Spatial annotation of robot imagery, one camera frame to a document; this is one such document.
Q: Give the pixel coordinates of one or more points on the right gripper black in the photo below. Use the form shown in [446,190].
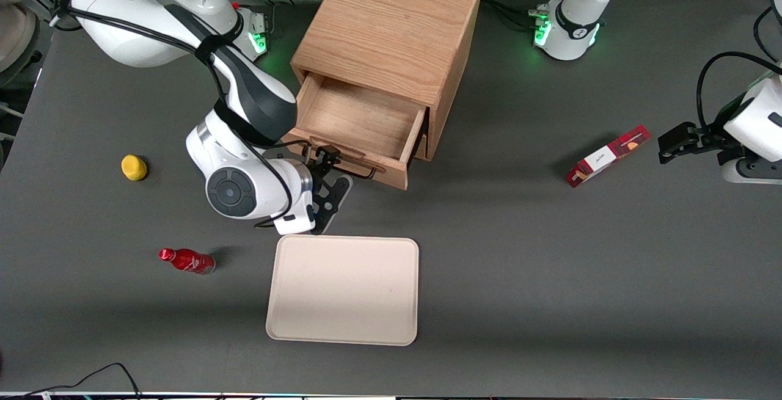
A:
[319,167]

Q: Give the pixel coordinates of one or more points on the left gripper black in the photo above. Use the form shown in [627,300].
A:
[707,141]

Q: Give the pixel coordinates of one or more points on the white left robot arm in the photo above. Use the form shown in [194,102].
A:
[574,33]

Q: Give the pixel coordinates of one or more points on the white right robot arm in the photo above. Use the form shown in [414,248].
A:
[122,21]

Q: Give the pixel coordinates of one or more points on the wooden drawer cabinet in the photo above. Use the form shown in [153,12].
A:
[391,21]

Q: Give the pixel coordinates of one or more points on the red white snack box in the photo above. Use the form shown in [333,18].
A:
[611,154]

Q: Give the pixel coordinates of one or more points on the beige rectangular tray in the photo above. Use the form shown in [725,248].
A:
[342,290]

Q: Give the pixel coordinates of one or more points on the red drink bottle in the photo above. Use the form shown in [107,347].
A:
[189,261]

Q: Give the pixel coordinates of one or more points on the yellow lemon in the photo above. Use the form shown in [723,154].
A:
[134,168]

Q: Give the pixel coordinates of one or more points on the beige round object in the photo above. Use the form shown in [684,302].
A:
[15,27]

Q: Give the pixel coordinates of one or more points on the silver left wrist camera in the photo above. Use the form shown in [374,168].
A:
[754,171]

